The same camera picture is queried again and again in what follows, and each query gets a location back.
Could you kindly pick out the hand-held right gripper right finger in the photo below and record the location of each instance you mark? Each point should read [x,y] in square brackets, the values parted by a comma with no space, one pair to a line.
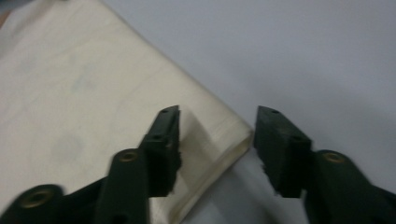
[283,149]

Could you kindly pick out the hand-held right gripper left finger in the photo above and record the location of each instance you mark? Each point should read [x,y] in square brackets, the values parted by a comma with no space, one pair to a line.
[162,149]

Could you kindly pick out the cream baby bodysuit brown trim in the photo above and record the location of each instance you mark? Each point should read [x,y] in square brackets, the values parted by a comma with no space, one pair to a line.
[77,93]

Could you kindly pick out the light blue mat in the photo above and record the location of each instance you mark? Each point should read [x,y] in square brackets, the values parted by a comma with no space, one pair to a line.
[311,62]

